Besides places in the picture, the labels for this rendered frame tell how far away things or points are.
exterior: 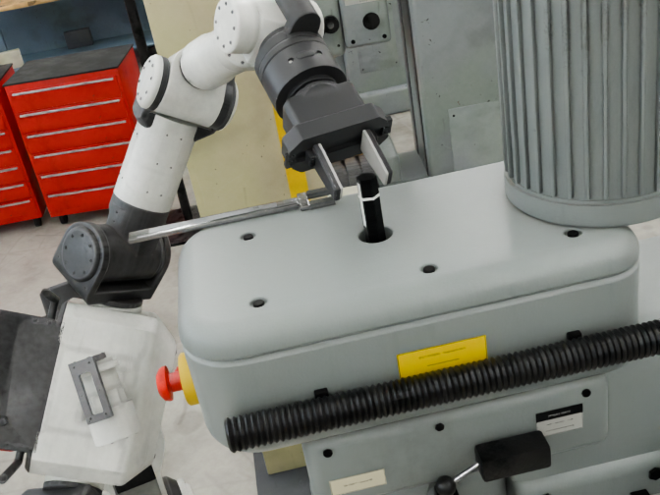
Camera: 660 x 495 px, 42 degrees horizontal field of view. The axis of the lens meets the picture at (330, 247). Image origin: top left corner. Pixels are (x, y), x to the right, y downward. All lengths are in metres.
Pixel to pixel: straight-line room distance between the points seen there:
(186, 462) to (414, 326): 2.86
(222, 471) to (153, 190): 2.34
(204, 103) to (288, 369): 0.53
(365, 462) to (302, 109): 0.38
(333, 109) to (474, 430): 0.38
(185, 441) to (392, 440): 2.85
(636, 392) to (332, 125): 0.44
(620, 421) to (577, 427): 0.06
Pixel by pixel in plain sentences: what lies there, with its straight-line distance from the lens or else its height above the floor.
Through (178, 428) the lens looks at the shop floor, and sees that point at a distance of 3.81.
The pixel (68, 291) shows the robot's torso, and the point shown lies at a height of 1.55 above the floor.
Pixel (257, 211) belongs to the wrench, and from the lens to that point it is 1.00.
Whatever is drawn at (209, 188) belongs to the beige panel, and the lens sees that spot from 2.74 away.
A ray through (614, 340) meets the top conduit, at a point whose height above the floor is 1.80.
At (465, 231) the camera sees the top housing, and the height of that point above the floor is 1.89.
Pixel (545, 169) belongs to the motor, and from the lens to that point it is 0.88.
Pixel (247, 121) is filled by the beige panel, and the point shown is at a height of 1.44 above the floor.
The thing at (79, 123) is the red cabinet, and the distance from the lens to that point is 5.63.
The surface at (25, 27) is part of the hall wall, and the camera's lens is 10.20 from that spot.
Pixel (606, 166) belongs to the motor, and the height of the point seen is 1.96.
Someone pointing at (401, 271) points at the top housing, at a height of 1.89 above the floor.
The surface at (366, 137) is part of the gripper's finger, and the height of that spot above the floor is 1.98.
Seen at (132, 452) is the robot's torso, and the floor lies 1.50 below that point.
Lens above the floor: 2.32
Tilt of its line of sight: 28 degrees down
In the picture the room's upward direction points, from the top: 11 degrees counter-clockwise
